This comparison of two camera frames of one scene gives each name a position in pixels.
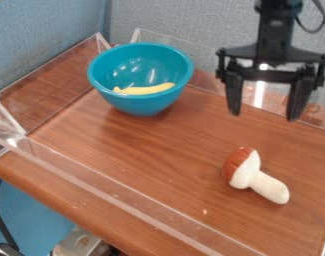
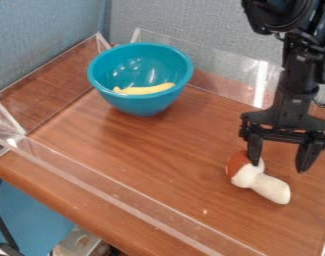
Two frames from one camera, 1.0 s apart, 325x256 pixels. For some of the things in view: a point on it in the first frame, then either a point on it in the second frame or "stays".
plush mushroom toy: [245, 175] stays
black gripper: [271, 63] → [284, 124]
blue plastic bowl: [143, 76] stays
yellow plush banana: [143, 89] stays
